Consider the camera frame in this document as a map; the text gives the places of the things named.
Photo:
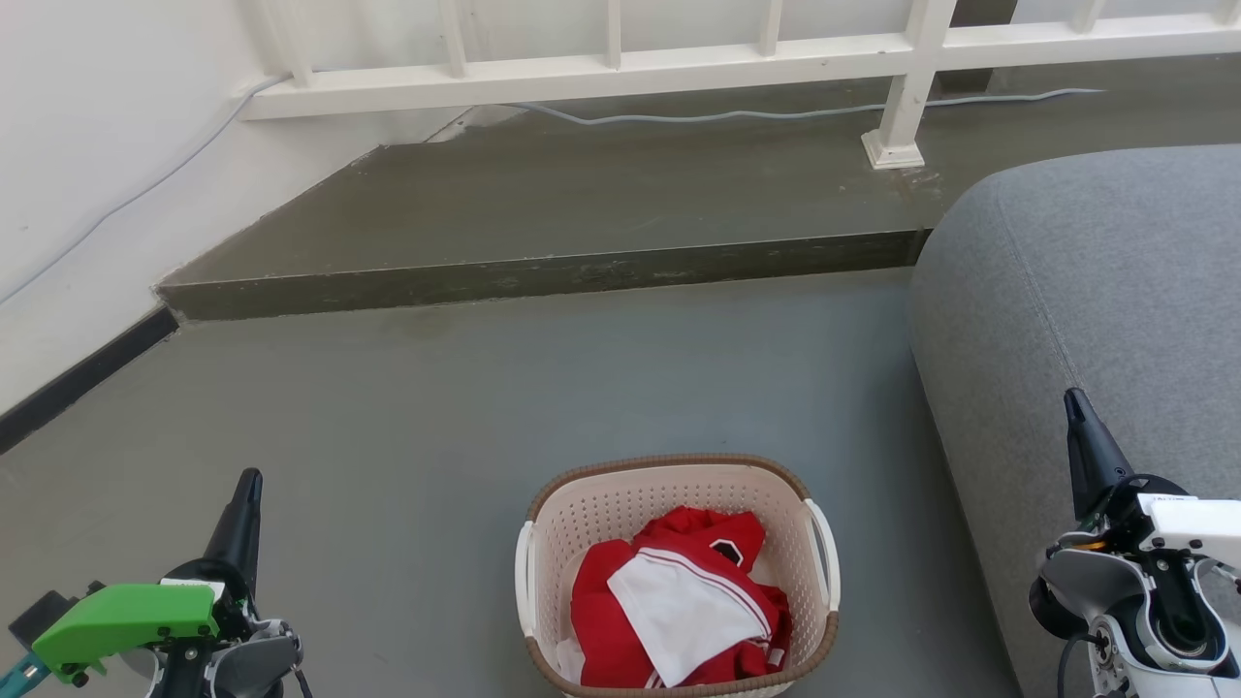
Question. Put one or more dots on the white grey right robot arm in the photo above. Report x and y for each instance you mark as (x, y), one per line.
(1076, 582)

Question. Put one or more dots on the white garment with red trim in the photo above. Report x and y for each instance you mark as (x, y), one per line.
(679, 611)

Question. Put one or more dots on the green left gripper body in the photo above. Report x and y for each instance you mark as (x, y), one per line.
(126, 616)

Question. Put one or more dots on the beige perforated laundry basket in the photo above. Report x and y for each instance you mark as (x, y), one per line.
(620, 504)

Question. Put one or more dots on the white metal railing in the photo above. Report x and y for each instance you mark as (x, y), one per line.
(582, 73)

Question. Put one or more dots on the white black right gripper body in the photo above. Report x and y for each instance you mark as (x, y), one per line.
(1193, 528)

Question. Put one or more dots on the red jersey garment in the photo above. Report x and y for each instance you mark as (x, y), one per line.
(601, 601)

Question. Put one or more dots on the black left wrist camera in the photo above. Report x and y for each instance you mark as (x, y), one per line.
(39, 611)

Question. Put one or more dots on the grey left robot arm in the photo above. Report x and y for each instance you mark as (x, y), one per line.
(252, 664)

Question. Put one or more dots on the grey fabric sofa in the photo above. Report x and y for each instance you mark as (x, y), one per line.
(1115, 291)

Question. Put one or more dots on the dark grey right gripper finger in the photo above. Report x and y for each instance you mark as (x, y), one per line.
(1091, 456)

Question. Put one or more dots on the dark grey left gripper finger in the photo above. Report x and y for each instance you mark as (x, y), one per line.
(240, 528)

